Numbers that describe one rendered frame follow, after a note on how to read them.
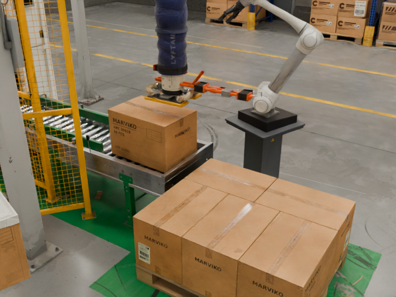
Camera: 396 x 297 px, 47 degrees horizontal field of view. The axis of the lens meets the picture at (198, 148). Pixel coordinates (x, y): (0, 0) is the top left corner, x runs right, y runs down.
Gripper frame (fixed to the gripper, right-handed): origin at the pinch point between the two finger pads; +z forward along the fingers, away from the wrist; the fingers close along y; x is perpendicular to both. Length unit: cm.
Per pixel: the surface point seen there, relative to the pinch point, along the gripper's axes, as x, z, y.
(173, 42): -11, 21, -62
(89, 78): 137, 245, 153
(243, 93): -69, 4, -50
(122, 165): -55, 116, -59
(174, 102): -43, 50, -55
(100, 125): 9, 159, 1
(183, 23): -6, 8, -60
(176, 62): -22, 30, -57
